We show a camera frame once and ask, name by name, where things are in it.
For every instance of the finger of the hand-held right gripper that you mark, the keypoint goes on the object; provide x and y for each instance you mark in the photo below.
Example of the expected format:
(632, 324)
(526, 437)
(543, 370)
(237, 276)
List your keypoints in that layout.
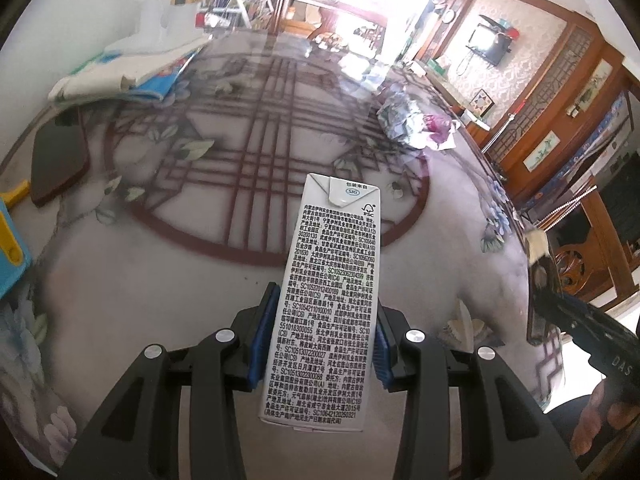
(565, 305)

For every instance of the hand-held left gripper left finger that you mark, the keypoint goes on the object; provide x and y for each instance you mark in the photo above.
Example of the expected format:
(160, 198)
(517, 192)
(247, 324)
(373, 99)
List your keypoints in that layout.
(262, 342)

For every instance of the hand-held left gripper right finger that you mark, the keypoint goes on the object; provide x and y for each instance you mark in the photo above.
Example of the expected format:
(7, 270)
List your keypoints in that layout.
(384, 356)

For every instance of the white tissue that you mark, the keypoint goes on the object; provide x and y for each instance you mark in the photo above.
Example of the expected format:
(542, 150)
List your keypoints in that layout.
(536, 245)

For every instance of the white milk carton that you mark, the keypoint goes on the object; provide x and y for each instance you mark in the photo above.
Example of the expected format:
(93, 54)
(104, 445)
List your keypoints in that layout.
(325, 310)

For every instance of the person's right hand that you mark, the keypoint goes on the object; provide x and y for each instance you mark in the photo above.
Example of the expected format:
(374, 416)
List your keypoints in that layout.
(600, 417)

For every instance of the carved wooden chair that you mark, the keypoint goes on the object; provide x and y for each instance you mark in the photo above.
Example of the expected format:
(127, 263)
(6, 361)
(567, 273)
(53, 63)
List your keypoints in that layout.
(595, 255)

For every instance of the brown wooden cabinet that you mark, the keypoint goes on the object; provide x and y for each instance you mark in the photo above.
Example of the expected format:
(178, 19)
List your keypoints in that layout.
(560, 110)

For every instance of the crumpled pink wrapper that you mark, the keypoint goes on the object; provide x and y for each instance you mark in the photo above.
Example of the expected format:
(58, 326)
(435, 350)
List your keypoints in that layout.
(436, 131)

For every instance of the small framed picture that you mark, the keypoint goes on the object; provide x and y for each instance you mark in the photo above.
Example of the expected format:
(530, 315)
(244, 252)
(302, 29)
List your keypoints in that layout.
(483, 102)

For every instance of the crumpled silver foil wrapper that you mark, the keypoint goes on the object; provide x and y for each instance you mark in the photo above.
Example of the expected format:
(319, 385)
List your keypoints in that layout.
(400, 117)

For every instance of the yellow and blue toy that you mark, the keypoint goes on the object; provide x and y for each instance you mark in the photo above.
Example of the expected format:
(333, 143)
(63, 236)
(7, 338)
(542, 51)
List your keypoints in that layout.
(11, 250)

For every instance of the brown wooden table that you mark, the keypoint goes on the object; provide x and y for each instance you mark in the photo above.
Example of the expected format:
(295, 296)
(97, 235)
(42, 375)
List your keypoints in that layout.
(325, 15)

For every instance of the white stand base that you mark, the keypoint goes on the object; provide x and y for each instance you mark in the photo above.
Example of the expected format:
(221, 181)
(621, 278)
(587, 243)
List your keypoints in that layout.
(152, 25)

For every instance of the wall-mounted television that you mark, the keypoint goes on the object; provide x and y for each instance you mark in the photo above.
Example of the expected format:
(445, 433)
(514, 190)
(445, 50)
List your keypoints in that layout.
(491, 40)

